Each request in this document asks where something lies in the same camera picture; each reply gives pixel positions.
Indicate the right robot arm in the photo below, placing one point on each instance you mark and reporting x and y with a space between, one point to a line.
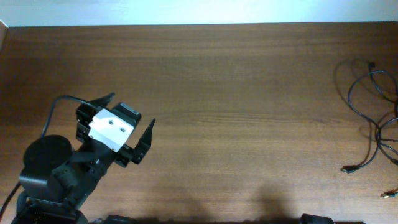
315 219

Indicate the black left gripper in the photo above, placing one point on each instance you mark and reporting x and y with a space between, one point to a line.
125 154

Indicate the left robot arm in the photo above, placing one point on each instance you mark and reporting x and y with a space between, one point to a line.
57 179

